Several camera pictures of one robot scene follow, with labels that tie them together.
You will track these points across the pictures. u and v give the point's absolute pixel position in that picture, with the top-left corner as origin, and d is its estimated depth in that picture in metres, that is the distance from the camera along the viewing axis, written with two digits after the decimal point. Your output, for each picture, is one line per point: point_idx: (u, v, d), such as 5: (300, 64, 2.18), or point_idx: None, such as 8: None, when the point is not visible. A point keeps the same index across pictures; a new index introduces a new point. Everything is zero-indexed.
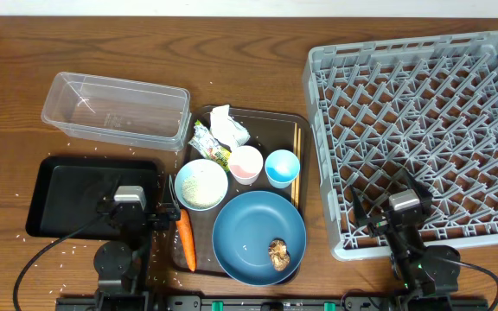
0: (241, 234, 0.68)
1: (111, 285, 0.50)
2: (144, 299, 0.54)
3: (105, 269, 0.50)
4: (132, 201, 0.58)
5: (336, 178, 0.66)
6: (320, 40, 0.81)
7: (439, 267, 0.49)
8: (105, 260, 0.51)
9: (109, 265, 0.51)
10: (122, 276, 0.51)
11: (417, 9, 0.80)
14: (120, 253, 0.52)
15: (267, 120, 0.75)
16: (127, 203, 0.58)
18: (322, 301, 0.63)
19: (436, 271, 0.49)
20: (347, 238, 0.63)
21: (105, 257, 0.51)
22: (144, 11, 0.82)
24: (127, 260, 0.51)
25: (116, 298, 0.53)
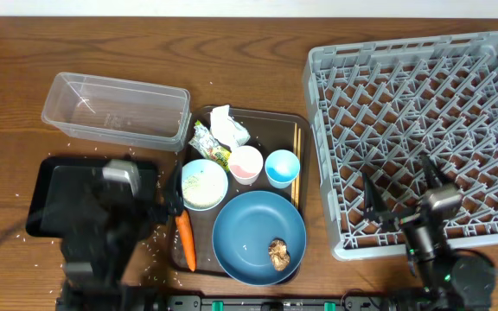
0: (241, 234, 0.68)
1: (79, 271, 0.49)
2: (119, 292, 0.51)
3: (73, 255, 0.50)
4: (120, 180, 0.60)
5: (336, 178, 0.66)
6: (320, 41, 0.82)
7: (469, 281, 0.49)
8: (76, 243, 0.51)
9: (79, 249, 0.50)
10: (92, 259, 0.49)
11: (416, 9, 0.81)
14: (92, 235, 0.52)
15: (267, 120, 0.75)
16: (116, 181, 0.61)
18: (322, 301, 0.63)
19: (467, 286, 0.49)
20: (347, 238, 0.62)
21: (76, 240, 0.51)
22: (145, 12, 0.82)
24: (98, 243, 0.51)
25: (88, 294, 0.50)
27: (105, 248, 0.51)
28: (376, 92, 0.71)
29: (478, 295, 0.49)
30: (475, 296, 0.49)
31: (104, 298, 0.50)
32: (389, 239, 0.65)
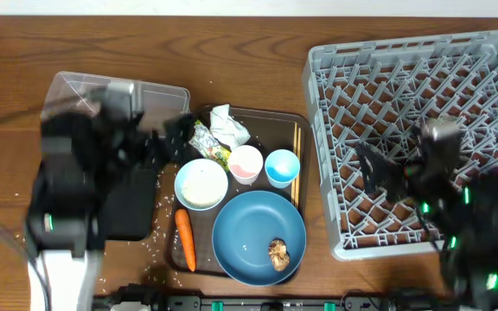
0: (241, 234, 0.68)
1: (53, 156, 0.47)
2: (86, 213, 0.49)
3: (47, 141, 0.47)
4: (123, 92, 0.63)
5: (336, 178, 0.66)
6: (320, 40, 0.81)
7: (497, 196, 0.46)
8: (47, 138, 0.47)
9: (54, 143, 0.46)
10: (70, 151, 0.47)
11: (417, 8, 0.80)
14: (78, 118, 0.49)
15: (267, 120, 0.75)
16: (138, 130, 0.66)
18: (322, 301, 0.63)
19: (491, 204, 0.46)
20: (347, 238, 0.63)
21: (48, 136, 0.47)
22: (144, 11, 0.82)
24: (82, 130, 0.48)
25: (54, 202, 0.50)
27: (98, 148, 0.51)
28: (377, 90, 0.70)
29: None
30: None
31: (73, 200, 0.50)
32: (389, 239, 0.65)
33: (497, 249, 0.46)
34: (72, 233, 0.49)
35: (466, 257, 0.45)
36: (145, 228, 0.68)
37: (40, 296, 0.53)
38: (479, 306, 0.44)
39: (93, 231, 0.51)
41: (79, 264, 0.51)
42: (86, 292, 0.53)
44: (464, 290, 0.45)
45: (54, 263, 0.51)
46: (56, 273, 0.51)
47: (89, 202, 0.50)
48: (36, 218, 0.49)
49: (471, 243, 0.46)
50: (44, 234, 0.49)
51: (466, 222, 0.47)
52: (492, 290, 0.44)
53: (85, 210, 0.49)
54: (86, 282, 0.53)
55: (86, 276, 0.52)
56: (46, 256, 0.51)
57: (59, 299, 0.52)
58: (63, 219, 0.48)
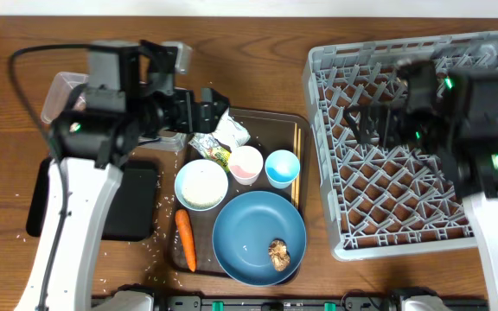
0: (241, 235, 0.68)
1: (98, 61, 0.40)
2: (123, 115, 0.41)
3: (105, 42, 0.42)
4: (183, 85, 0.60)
5: (336, 178, 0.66)
6: (320, 41, 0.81)
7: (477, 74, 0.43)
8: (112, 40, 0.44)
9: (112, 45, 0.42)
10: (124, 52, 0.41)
11: (417, 9, 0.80)
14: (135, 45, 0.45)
15: (267, 120, 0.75)
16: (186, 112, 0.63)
18: (322, 301, 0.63)
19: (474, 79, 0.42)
20: (347, 238, 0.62)
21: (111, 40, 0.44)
22: (144, 11, 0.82)
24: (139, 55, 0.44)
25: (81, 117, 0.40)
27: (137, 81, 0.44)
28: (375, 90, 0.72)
29: (493, 93, 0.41)
30: (490, 84, 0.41)
31: (98, 123, 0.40)
32: (389, 239, 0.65)
33: (490, 118, 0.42)
34: (95, 149, 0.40)
35: (467, 146, 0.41)
36: (146, 228, 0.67)
37: (57, 184, 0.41)
38: (482, 190, 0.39)
39: (118, 146, 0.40)
41: (103, 171, 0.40)
42: (100, 217, 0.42)
44: (469, 174, 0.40)
45: (79, 183, 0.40)
46: (77, 180, 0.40)
47: (122, 82, 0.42)
48: (67, 121, 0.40)
49: (467, 130, 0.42)
50: (69, 137, 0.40)
51: (456, 108, 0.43)
52: (496, 171, 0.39)
53: (111, 123, 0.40)
54: (102, 203, 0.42)
55: (106, 187, 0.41)
56: (72, 162, 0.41)
57: (73, 220, 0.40)
58: (90, 130, 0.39)
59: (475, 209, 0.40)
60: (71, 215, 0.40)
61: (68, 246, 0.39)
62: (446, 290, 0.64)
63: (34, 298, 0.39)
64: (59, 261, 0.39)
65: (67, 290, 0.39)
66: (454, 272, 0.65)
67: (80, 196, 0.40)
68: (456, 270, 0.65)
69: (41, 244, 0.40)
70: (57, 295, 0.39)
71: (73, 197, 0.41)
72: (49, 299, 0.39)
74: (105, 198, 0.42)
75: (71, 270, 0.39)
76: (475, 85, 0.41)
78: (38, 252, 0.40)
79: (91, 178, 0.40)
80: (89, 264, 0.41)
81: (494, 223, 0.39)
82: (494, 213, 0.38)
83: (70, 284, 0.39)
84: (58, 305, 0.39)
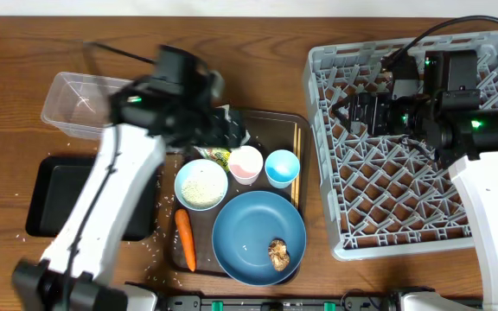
0: (241, 234, 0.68)
1: (166, 59, 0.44)
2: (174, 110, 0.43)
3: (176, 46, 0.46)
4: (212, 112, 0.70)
5: (336, 178, 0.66)
6: (320, 41, 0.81)
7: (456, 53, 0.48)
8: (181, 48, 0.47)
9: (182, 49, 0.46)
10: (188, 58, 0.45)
11: (417, 8, 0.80)
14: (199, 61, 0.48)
15: (267, 120, 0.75)
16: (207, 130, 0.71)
18: (322, 301, 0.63)
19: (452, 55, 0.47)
20: (347, 238, 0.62)
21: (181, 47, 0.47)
22: (144, 12, 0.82)
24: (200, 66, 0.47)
25: (140, 95, 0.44)
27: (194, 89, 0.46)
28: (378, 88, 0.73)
29: (469, 66, 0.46)
30: (464, 57, 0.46)
31: (152, 104, 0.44)
32: (389, 239, 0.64)
33: (468, 89, 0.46)
34: (149, 122, 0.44)
35: (448, 115, 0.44)
36: (146, 228, 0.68)
37: (109, 143, 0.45)
38: (465, 152, 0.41)
39: (166, 124, 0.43)
41: (150, 140, 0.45)
42: (141, 179, 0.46)
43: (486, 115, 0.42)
44: (451, 139, 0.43)
45: (128, 145, 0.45)
46: (127, 143, 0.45)
47: (180, 76, 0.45)
48: (128, 94, 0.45)
49: (447, 102, 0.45)
50: (127, 106, 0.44)
51: (437, 84, 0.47)
52: (477, 132, 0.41)
53: (162, 108, 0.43)
54: (144, 168, 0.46)
55: (151, 157, 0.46)
56: (125, 128, 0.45)
57: (118, 176, 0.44)
58: (146, 107, 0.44)
59: (458, 171, 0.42)
60: (116, 171, 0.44)
61: (111, 198, 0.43)
62: (445, 290, 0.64)
63: (67, 241, 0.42)
64: (99, 211, 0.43)
65: (99, 238, 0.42)
66: (454, 272, 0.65)
67: (126, 157, 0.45)
68: (456, 270, 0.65)
69: (86, 193, 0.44)
70: (90, 242, 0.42)
71: (120, 159, 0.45)
72: (82, 244, 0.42)
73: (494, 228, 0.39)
74: (147, 166, 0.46)
75: (107, 220, 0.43)
76: (450, 58, 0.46)
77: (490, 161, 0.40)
78: (82, 199, 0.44)
79: (139, 145, 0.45)
80: (121, 223, 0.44)
81: (477, 180, 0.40)
82: (476, 172, 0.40)
83: (102, 232, 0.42)
84: (89, 249, 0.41)
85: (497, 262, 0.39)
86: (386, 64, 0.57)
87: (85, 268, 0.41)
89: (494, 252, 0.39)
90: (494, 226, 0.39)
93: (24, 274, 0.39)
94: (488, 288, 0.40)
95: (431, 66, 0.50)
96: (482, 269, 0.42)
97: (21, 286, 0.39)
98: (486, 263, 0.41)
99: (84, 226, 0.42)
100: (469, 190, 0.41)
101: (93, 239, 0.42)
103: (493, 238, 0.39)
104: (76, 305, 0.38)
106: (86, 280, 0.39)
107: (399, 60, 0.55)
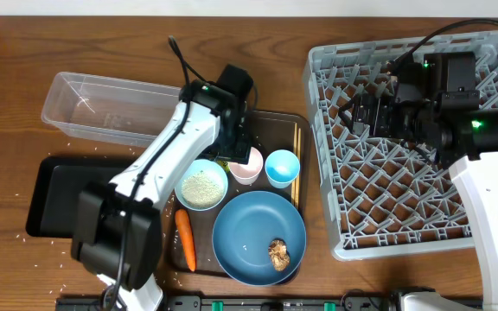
0: (241, 234, 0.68)
1: (234, 73, 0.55)
2: (232, 105, 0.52)
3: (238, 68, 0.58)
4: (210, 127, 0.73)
5: (336, 178, 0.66)
6: (320, 41, 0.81)
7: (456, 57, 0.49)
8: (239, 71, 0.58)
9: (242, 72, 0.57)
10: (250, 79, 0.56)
11: (417, 8, 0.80)
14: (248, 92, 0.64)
15: (267, 120, 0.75)
16: None
18: (322, 301, 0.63)
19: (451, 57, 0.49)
20: (347, 238, 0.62)
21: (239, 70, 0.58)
22: (144, 11, 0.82)
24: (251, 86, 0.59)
25: (208, 87, 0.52)
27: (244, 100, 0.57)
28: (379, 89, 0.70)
29: (466, 67, 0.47)
30: (462, 59, 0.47)
31: (219, 96, 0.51)
32: (389, 239, 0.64)
33: (467, 91, 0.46)
34: (213, 107, 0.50)
35: (448, 116, 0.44)
36: None
37: (181, 111, 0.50)
38: (465, 152, 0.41)
39: (225, 114, 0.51)
41: (213, 118, 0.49)
42: (198, 146, 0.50)
43: (486, 116, 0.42)
44: (452, 139, 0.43)
45: (195, 116, 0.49)
46: (194, 117, 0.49)
47: (243, 90, 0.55)
48: (198, 85, 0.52)
49: (447, 102, 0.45)
50: (199, 92, 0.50)
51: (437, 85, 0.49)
52: (477, 133, 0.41)
53: (226, 100, 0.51)
54: (205, 136, 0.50)
55: (208, 136, 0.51)
56: (194, 105, 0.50)
57: (185, 136, 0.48)
58: (213, 96, 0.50)
59: (458, 171, 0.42)
60: (183, 133, 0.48)
61: (175, 150, 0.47)
62: (445, 290, 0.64)
63: (131, 173, 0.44)
64: (167, 155, 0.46)
65: (161, 176, 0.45)
66: (454, 272, 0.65)
67: (194, 125, 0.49)
68: (457, 270, 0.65)
69: (153, 142, 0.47)
70: (152, 178, 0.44)
71: (188, 126, 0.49)
72: (147, 177, 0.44)
73: (494, 229, 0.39)
74: (206, 136, 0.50)
75: (170, 164, 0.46)
76: (448, 60, 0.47)
77: (490, 161, 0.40)
78: (150, 147, 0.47)
79: (206, 119, 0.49)
80: (175, 177, 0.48)
81: (478, 180, 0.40)
82: (476, 172, 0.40)
83: (165, 172, 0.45)
84: (153, 184, 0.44)
85: (497, 263, 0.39)
86: (393, 67, 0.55)
87: (146, 196, 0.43)
89: (494, 252, 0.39)
90: (494, 227, 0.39)
93: (91, 191, 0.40)
94: (488, 288, 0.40)
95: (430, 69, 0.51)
96: (482, 268, 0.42)
97: (84, 202, 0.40)
98: (486, 263, 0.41)
99: (150, 165, 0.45)
100: (469, 190, 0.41)
101: (156, 177, 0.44)
103: (493, 238, 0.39)
104: (135, 227, 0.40)
106: (149, 207, 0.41)
107: (404, 63, 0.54)
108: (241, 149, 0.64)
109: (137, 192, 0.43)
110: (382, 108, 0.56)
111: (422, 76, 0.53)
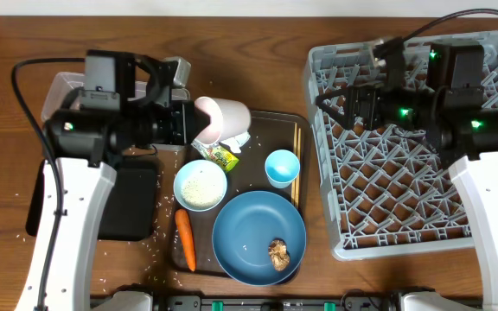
0: (243, 234, 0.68)
1: (102, 66, 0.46)
2: (114, 121, 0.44)
3: (96, 63, 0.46)
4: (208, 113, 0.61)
5: (336, 178, 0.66)
6: (320, 41, 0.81)
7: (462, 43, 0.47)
8: (99, 63, 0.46)
9: (104, 66, 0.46)
10: (116, 63, 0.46)
11: (418, 9, 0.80)
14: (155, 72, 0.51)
15: (267, 120, 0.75)
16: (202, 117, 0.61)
18: (322, 301, 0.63)
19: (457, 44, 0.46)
20: (347, 238, 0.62)
21: (97, 63, 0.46)
22: (143, 11, 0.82)
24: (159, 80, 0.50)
25: (74, 114, 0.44)
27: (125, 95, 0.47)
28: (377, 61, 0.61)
29: (473, 62, 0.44)
30: (470, 53, 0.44)
31: (93, 120, 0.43)
32: (389, 239, 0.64)
33: (472, 87, 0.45)
34: (88, 146, 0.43)
35: (447, 115, 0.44)
36: (146, 229, 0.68)
37: (52, 183, 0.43)
38: (465, 153, 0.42)
39: (111, 142, 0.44)
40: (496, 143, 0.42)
41: (97, 170, 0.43)
42: (98, 209, 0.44)
43: (486, 117, 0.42)
44: (451, 139, 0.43)
45: (73, 177, 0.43)
46: (71, 179, 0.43)
47: (116, 84, 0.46)
48: (60, 121, 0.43)
49: (451, 98, 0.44)
50: (62, 136, 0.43)
51: (441, 79, 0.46)
52: (475, 132, 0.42)
53: (102, 123, 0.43)
54: (98, 198, 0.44)
55: (102, 182, 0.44)
56: (63, 161, 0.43)
57: (68, 218, 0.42)
58: (83, 129, 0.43)
59: (458, 170, 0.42)
60: (67, 214, 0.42)
61: (64, 244, 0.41)
62: (445, 290, 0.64)
63: (32, 299, 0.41)
64: (59, 257, 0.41)
65: (65, 288, 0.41)
66: (454, 273, 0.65)
67: (74, 195, 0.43)
68: (457, 270, 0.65)
69: (35, 247, 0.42)
70: (55, 294, 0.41)
71: (67, 197, 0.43)
72: (48, 299, 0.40)
73: (494, 229, 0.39)
74: (99, 193, 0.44)
75: (67, 269, 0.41)
76: (456, 53, 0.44)
77: (489, 161, 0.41)
78: (35, 253, 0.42)
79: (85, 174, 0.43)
80: (87, 263, 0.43)
81: (479, 180, 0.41)
82: (476, 172, 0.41)
83: (67, 282, 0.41)
84: (58, 302, 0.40)
85: (497, 263, 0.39)
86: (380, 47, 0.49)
87: None
89: (494, 252, 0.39)
90: (494, 226, 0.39)
93: None
94: (488, 288, 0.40)
95: (436, 61, 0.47)
96: (481, 269, 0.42)
97: None
98: (485, 263, 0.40)
99: (47, 280, 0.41)
100: (469, 190, 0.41)
101: (60, 291, 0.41)
103: (494, 238, 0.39)
104: None
106: None
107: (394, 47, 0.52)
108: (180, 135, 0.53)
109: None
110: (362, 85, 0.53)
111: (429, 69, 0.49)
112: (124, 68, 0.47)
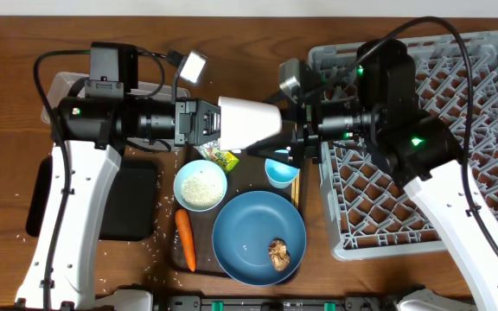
0: (240, 235, 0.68)
1: (105, 56, 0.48)
2: (113, 109, 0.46)
3: (99, 55, 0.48)
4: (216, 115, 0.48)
5: (336, 178, 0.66)
6: (320, 41, 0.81)
7: (392, 55, 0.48)
8: (104, 54, 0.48)
9: (106, 58, 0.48)
10: (118, 53, 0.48)
11: (418, 9, 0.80)
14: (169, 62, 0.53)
15: None
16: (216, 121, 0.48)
18: (322, 301, 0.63)
19: (381, 58, 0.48)
20: (347, 238, 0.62)
21: (101, 53, 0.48)
22: (143, 11, 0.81)
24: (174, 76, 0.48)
25: (79, 102, 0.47)
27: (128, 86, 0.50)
28: (286, 79, 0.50)
29: (405, 79, 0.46)
30: (401, 68, 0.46)
31: (97, 107, 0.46)
32: (389, 239, 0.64)
33: (407, 101, 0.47)
34: (95, 131, 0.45)
35: (386, 136, 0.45)
36: (146, 229, 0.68)
37: (60, 164, 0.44)
38: (415, 174, 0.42)
39: (115, 128, 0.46)
40: (444, 152, 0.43)
41: (102, 150, 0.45)
42: (102, 193, 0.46)
43: (424, 132, 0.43)
44: (398, 161, 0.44)
45: (79, 160, 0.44)
46: (78, 159, 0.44)
47: (119, 73, 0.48)
48: (68, 107, 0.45)
49: (386, 114, 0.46)
50: (70, 120, 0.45)
51: (373, 98, 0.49)
52: (418, 151, 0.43)
53: (109, 109, 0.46)
54: (103, 180, 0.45)
55: (107, 164, 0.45)
56: (70, 143, 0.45)
57: (75, 199, 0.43)
58: (89, 115, 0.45)
59: (415, 191, 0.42)
60: (73, 193, 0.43)
61: (70, 224, 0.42)
62: (445, 290, 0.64)
63: (38, 277, 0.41)
64: (66, 236, 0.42)
65: (70, 265, 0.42)
66: (455, 273, 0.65)
67: (81, 174, 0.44)
68: (457, 270, 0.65)
69: (41, 226, 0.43)
70: (62, 272, 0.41)
71: (75, 177, 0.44)
72: (54, 276, 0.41)
73: (466, 242, 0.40)
74: (105, 175, 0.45)
75: (73, 247, 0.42)
76: (387, 72, 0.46)
77: (444, 174, 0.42)
78: (42, 232, 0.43)
79: (92, 154, 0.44)
80: (92, 242, 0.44)
81: (438, 197, 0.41)
82: (433, 191, 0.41)
83: (73, 259, 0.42)
84: (64, 280, 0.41)
85: (480, 274, 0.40)
86: (301, 98, 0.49)
87: (64, 299, 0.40)
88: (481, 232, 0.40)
89: (473, 265, 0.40)
90: (464, 240, 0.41)
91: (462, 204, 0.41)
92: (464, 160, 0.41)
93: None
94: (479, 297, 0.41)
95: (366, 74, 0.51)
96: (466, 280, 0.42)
97: None
98: (469, 276, 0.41)
99: (54, 257, 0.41)
100: (430, 208, 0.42)
101: (66, 268, 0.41)
103: (468, 250, 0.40)
104: None
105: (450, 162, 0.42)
106: None
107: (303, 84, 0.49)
108: (181, 139, 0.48)
109: (48, 301, 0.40)
110: (297, 133, 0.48)
111: (367, 82, 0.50)
112: (127, 60, 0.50)
